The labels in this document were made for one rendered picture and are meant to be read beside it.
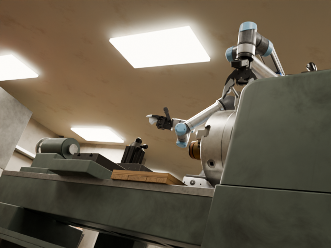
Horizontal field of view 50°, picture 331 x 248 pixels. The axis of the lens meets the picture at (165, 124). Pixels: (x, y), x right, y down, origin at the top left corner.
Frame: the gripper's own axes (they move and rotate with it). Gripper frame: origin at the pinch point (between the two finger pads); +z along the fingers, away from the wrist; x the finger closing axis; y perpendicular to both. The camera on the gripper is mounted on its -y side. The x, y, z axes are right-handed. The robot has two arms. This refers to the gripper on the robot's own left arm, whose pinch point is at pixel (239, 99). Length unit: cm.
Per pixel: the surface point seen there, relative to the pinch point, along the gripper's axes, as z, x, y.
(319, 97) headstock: 11.0, -32.1, -32.7
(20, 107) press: -104, 527, 347
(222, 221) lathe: 49, -8, -35
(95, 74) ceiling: -147, 323, 302
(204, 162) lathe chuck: 29.8, 6.2, -16.1
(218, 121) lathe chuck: 14.7, 2.5, -16.9
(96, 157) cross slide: 31, 57, -11
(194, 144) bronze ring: 20.8, 16.2, -3.0
